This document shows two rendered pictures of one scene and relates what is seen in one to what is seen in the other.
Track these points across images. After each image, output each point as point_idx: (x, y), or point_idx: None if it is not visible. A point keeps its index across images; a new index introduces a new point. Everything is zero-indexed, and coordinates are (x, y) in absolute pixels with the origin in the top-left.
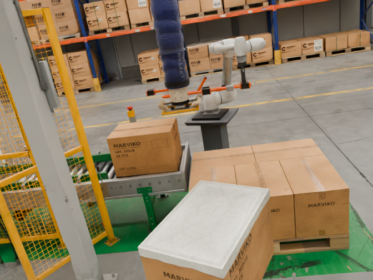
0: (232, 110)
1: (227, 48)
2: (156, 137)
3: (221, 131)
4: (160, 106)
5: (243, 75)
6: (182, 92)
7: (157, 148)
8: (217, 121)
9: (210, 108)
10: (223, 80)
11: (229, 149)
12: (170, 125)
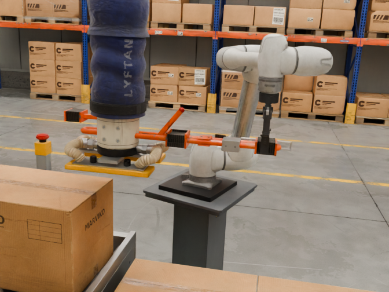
0: (243, 186)
1: (249, 58)
2: (40, 216)
3: (210, 224)
4: (68, 149)
5: (266, 124)
6: (121, 130)
7: (38, 240)
8: (205, 204)
9: (198, 174)
10: (236, 126)
11: (210, 271)
12: (85, 194)
